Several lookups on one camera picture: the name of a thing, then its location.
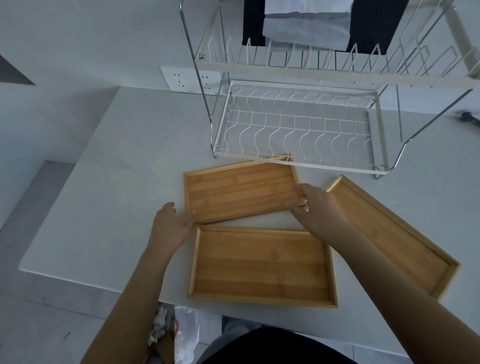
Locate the person's right thumb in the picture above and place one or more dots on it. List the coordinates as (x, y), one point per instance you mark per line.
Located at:
(298, 215)

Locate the person's left thumb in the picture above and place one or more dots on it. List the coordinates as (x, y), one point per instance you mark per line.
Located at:
(188, 219)

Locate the white wall socket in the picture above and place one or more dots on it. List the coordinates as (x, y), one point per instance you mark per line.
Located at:
(176, 78)

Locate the white pole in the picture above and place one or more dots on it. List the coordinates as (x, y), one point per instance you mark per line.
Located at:
(463, 30)

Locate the person's right hand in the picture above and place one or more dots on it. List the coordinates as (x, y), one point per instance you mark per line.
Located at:
(322, 213)

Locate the cardboard box with scraps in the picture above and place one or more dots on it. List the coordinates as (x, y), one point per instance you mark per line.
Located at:
(161, 333)

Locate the person's right forearm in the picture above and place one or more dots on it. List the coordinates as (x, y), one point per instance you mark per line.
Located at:
(397, 300)

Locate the white grey cloth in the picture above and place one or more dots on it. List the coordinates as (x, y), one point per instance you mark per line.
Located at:
(307, 26)

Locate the person's left hand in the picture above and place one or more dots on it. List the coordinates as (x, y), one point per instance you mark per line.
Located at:
(168, 230)

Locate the person's dark clothing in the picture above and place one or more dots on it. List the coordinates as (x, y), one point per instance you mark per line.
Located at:
(273, 347)

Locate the black cloth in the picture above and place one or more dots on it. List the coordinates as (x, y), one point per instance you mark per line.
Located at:
(375, 22)

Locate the white plastic bag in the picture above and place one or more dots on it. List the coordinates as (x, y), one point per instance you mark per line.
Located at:
(187, 337)

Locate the bamboo tray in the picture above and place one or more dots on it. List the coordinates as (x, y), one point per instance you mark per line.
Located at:
(240, 191)
(262, 262)
(397, 240)

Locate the person's left forearm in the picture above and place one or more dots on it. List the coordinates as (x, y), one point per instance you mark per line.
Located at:
(131, 311)

